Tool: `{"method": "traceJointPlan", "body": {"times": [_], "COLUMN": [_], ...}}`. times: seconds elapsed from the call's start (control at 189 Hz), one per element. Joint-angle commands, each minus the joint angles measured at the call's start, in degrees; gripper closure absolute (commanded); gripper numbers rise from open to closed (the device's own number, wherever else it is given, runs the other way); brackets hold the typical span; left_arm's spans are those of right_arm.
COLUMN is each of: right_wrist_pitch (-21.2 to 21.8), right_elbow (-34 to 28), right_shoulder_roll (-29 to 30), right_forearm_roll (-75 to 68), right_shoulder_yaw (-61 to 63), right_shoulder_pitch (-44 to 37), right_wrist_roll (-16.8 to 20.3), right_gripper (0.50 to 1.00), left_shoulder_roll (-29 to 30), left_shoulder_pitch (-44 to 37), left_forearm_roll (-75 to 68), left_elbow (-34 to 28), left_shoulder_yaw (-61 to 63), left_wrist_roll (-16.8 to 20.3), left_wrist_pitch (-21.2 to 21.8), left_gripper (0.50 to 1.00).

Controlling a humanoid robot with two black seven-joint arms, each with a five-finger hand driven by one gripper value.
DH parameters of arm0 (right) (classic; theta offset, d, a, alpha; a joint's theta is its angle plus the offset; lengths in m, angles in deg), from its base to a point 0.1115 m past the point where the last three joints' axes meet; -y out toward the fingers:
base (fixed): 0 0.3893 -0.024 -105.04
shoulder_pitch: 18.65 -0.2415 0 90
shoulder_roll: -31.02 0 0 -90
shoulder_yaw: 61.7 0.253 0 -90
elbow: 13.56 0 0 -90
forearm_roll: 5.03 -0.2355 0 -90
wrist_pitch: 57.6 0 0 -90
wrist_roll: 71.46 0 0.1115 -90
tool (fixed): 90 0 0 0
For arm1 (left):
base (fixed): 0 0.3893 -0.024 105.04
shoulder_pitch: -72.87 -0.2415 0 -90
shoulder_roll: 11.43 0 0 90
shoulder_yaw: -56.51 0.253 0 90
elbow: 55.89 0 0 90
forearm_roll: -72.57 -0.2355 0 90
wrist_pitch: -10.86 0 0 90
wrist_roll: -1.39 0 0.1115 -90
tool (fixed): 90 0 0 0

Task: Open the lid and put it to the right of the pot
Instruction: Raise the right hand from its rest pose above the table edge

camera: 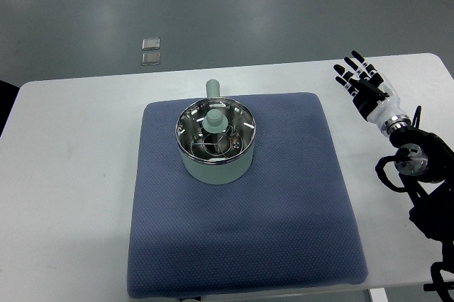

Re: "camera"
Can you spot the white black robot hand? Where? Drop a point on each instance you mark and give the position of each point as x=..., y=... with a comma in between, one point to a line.
x=373, y=96

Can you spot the glass lid green knob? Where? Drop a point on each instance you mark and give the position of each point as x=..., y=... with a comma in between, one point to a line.
x=214, y=115

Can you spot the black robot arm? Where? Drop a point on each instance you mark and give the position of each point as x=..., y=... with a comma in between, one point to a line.
x=422, y=167

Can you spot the mint green pot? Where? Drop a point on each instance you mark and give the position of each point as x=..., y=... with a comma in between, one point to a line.
x=217, y=174

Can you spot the blue fabric mat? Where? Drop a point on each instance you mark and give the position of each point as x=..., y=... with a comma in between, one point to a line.
x=286, y=223

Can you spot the white table leg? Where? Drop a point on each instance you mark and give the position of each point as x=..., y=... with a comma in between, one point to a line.
x=378, y=295

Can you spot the upper metal floor plate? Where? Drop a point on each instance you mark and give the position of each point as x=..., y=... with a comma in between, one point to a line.
x=150, y=44

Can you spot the wire steaming rack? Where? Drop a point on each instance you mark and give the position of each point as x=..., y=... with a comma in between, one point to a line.
x=225, y=144

